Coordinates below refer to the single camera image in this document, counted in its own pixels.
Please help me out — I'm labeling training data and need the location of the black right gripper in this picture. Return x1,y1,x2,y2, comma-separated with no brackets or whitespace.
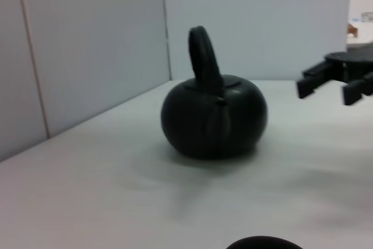
296,51,373,106

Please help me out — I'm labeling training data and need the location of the black round teapot with handle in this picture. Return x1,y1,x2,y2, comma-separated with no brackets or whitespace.
160,26,268,161

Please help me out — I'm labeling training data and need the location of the small black teacup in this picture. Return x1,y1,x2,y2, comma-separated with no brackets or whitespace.
226,236,304,249

